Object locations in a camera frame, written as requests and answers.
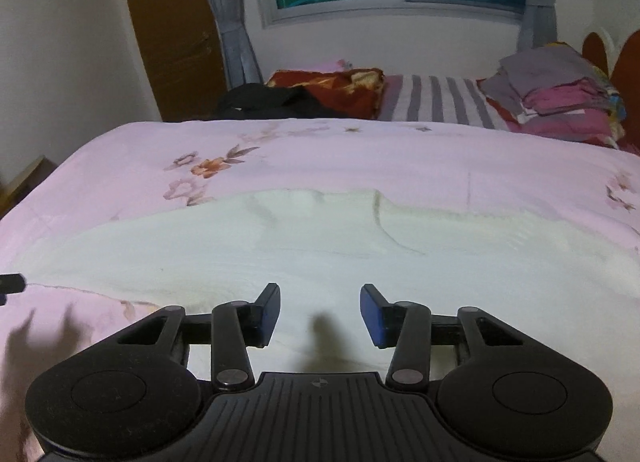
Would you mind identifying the light wooden frame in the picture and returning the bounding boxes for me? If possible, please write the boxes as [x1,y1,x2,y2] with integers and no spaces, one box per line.
[0,156,51,218]

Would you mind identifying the pink floral blanket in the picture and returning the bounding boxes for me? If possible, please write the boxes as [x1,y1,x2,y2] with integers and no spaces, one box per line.
[0,118,640,462]

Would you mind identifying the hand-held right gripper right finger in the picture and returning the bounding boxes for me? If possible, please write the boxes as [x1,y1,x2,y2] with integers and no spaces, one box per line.
[360,284,546,393]

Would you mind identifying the colourful printed cloth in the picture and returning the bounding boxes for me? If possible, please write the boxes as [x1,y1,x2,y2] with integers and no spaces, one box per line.
[597,67,630,148]

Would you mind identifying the brown wooden wardrobe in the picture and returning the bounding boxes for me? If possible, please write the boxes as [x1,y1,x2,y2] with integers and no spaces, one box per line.
[120,0,226,122]

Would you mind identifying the grey striped bed sheet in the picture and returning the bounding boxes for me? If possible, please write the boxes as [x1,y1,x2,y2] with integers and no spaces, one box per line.
[377,74,511,130]

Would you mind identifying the black cloth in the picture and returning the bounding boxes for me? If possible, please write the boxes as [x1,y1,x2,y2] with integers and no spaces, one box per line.
[216,83,351,120]

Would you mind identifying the white knit garment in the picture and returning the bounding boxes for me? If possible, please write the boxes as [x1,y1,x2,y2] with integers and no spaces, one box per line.
[20,188,640,380]

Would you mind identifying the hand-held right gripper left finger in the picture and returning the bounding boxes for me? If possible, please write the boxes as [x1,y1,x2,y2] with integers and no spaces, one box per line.
[99,283,282,393]

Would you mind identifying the brown and white headboard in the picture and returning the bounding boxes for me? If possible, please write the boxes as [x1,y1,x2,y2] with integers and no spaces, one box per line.
[580,27,640,158]

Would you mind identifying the magenta folded clothes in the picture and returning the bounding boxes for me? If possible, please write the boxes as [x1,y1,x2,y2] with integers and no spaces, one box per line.
[520,82,626,145]

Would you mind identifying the red floral pillow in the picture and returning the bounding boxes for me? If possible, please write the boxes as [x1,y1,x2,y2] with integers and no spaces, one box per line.
[265,67,386,119]

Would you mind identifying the stack of folded clothes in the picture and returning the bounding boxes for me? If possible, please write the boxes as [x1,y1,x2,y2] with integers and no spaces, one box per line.
[480,44,608,110]

